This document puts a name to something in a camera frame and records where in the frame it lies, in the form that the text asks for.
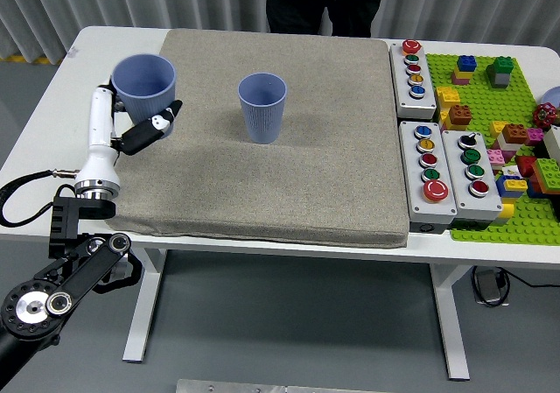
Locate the blue ribbed plastic cup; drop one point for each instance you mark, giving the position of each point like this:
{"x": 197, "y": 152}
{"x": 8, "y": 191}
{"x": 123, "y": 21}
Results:
{"x": 144, "y": 78}
{"x": 263, "y": 121}

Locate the pink toy brick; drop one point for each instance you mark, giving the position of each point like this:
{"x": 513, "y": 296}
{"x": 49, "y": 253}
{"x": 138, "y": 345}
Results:
{"x": 496, "y": 156}
{"x": 459, "y": 79}

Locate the white table leg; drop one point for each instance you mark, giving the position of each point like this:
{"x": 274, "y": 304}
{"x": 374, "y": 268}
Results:
{"x": 452, "y": 331}
{"x": 142, "y": 323}

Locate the large green toy brick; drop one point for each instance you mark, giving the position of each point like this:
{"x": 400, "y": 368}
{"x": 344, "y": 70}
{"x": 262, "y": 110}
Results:
{"x": 547, "y": 170}

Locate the grey-brown fabric mat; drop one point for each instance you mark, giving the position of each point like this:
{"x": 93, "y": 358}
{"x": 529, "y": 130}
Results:
{"x": 284, "y": 183}

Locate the pale blue plate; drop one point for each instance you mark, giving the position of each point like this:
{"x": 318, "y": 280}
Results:
{"x": 553, "y": 97}

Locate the red valve wheel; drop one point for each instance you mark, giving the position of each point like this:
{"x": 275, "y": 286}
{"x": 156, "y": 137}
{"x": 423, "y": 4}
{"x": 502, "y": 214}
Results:
{"x": 544, "y": 115}

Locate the grey toy brick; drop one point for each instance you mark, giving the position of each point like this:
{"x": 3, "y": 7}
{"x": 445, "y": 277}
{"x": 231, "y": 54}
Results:
{"x": 501, "y": 81}

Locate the grey five-button control box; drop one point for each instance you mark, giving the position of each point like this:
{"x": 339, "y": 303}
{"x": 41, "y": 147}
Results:
{"x": 415, "y": 178}
{"x": 426, "y": 104}

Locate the red toy brick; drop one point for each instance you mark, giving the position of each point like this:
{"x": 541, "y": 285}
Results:
{"x": 525, "y": 165}

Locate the blue toy brick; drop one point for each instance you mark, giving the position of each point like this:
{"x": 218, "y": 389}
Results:
{"x": 467, "y": 64}

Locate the grey power adapter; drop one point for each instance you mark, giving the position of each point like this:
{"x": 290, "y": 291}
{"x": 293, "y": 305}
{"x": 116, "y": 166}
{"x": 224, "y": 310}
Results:
{"x": 487, "y": 288}

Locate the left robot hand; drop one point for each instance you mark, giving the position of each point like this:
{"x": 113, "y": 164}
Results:
{"x": 100, "y": 126}

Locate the grey four-control switch box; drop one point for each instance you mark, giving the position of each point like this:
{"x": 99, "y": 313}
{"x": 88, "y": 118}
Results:
{"x": 455, "y": 178}

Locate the white toy brick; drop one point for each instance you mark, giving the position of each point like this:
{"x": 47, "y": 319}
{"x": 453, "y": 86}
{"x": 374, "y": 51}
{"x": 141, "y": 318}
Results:
{"x": 509, "y": 146}

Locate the white box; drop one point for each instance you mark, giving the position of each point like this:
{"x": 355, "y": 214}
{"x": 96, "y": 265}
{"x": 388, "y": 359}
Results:
{"x": 553, "y": 141}

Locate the yellow toy brick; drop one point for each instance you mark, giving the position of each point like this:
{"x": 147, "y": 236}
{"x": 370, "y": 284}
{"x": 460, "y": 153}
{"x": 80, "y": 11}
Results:
{"x": 444, "y": 119}
{"x": 507, "y": 211}
{"x": 446, "y": 97}
{"x": 498, "y": 129}

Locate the green studded baseplate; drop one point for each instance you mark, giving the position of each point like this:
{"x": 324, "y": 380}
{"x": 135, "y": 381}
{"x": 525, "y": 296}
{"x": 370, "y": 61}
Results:
{"x": 481, "y": 100}

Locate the brown toy brick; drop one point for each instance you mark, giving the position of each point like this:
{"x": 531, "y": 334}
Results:
{"x": 515, "y": 132}
{"x": 460, "y": 115}

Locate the blue and yellow brick stack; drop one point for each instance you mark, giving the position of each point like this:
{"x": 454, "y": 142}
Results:
{"x": 514, "y": 186}

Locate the magenta toy brick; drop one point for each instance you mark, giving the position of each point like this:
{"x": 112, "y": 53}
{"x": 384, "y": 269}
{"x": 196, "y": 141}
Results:
{"x": 534, "y": 137}

